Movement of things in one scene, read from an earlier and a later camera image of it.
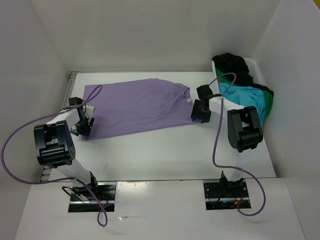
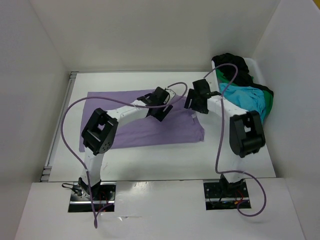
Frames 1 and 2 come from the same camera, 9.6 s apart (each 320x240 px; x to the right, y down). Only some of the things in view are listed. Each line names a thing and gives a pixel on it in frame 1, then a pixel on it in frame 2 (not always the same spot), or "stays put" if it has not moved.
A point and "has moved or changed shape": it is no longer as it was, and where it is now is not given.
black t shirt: [236, 68] stays put
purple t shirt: [133, 105] has moved or changed shape
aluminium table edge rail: [46, 170] stays put
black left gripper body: [74, 130] -> [158, 113]
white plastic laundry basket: [253, 67] stays put
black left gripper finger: [84, 128] -> [166, 111]
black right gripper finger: [204, 117] -> [202, 108]
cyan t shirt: [246, 96] stays put
